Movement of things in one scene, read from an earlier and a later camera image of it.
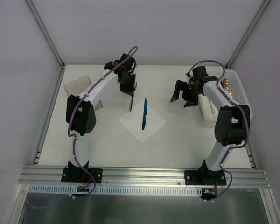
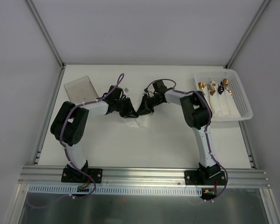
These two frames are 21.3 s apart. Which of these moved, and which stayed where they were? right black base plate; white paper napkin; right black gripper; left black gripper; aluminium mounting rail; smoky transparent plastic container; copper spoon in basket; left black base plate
Moved: left black gripper; white paper napkin; right black gripper
Stayed: right black base plate; copper spoon in basket; smoky transparent plastic container; left black base plate; aluminium mounting rail
